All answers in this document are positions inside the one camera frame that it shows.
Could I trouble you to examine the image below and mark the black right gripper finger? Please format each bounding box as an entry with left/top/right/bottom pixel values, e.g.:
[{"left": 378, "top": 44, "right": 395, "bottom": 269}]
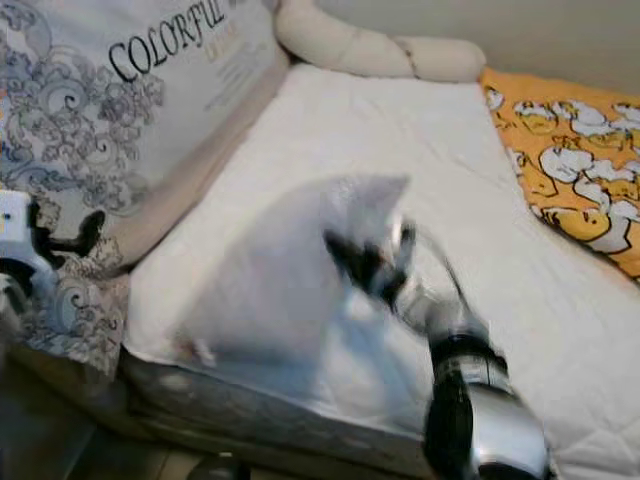
[{"left": 323, "top": 230, "right": 366, "bottom": 269}]

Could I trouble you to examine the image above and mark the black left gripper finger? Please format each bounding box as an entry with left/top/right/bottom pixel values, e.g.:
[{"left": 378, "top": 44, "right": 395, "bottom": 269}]
[{"left": 68, "top": 210, "right": 107, "bottom": 253}]

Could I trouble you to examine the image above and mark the grey little bear pillow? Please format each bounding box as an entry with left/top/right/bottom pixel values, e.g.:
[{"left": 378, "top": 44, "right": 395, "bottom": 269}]
[{"left": 180, "top": 175, "right": 411, "bottom": 367}]

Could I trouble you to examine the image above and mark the yellow cartoon egg blanket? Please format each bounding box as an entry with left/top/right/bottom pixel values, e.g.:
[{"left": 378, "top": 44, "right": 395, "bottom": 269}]
[{"left": 480, "top": 67, "right": 640, "bottom": 283}]

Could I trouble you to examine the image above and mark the white quilted mattress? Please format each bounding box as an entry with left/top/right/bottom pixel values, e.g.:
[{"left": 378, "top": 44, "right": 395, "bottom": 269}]
[{"left": 125, "top": 65, "right": 640, "bottom": 480}]

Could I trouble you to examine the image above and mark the grey bed base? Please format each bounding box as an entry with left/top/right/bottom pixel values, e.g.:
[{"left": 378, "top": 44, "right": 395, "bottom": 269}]
[{"left": 60, "top": 348, "right": 441, "bottom": 480}]

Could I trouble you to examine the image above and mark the cream bolster cushion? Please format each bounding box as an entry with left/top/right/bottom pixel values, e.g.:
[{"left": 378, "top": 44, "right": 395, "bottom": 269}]
[{"left": 272, "top": 0, "right": 488, "bottom": 84}]

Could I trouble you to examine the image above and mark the dark grey robot leg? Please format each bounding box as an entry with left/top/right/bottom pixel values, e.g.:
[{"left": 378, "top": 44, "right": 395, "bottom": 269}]
[{"left": 190, "top": 455, "right": 247, "bottom": 480}]

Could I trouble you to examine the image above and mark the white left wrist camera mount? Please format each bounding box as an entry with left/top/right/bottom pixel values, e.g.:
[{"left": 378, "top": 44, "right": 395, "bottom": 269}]
[{"left": 0, "top": 190, "right": 34, "bottom": 263}]

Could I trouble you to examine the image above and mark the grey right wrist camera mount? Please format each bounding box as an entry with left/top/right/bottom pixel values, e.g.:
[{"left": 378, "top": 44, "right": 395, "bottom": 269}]
[{"left": 390, "top": 215, "right": 419, "bottom": 263}]

